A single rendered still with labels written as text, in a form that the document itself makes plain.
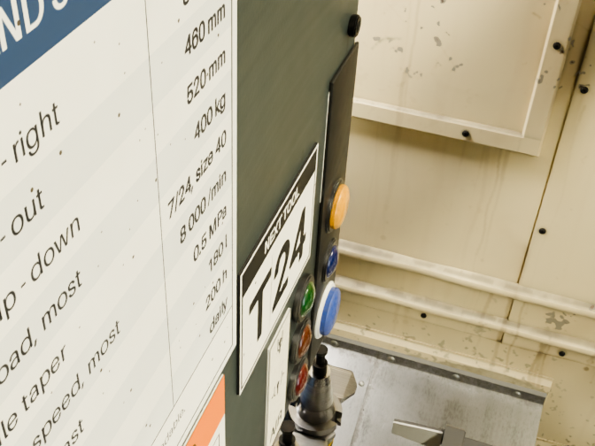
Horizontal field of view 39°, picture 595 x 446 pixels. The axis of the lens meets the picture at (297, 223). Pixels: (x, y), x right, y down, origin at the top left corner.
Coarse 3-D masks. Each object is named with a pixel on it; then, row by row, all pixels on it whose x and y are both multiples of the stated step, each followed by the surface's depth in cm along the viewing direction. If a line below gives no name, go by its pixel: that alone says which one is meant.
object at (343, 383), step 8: (336, 368) 105; (336, 376) 104; (344, 376) 104; (352, 376) 104; (336, 384) 103; (344, 384) 103; (352, 384) 103; (336, 392) 102; (344, 392) 102; (352, 392) 102; (344, 400) 102
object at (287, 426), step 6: (288, 420) 85; (282, 426) 84; (288, 426) 84; (294, 426) 84; (282, 432) 84; (288, 432) 84; (282, 438) 85; (288, 438) 85; (294, 438) 86; (282, 444) 85; (288, 444) 85; (294, 444) 85
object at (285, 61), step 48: (240, 0) 25; (288, 0) 30; (336, 0) 37; (240, 48) 26; (288, 48) 31; (336, 48) 39; (240, 96) 27; (288, 96) 33; (240, 144) 29; (288, 144) 35; (240, 192) 30; (240, 240) 31; (288, 384) 47; (240, 432) 39
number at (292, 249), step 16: (304, 208) 40; (304, 224) 40; (288, 240) 38; (304, 240) 41; (288, 256) 39; (304, 256) 42; (272, 272) 37; (288, 272) 40; (272, 288) 37; (288, 288) 40; (272, 304) 38; (272, 320) 39
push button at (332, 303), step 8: (336, 288) 51; (328, 296) 50; (336, 296) 50; (328, 304) 50; (336, 304) 51; (328, 312) 50; (336, 312) 51; (328, 320) 50; (320, 328) 50; (328, 328) 50
